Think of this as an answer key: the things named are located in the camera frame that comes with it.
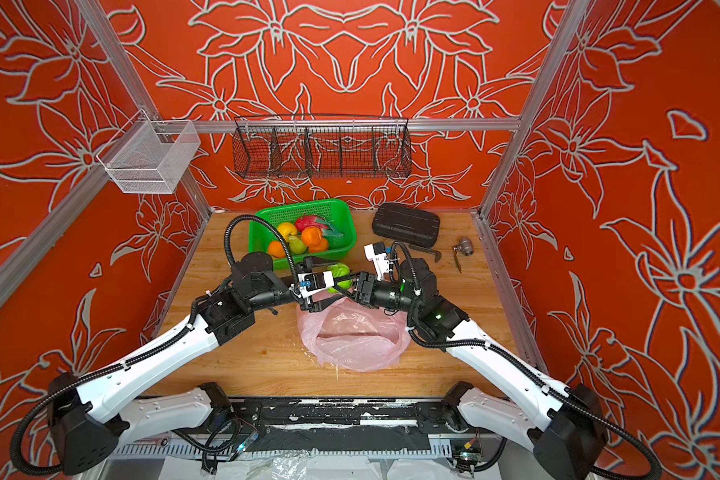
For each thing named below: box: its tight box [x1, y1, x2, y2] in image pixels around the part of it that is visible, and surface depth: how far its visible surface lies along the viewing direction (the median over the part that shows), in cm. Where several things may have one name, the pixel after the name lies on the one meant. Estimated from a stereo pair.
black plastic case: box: [372, 203, 440, 247], surface depth 109 cm
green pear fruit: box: [288, 235, 307, 254], surface depth 105 cm
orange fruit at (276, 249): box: [268, 241, 286, 258], surface depth 102 cm
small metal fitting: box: [453, 237, 474, 256], surface depth 107 cm
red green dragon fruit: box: [295, 214, 344, 236], surface depth 109 cm
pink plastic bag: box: [296, 297, 411, 371], surface depth 78 cm
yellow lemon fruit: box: [278, 222, 297, 241], surface depth 108 cm
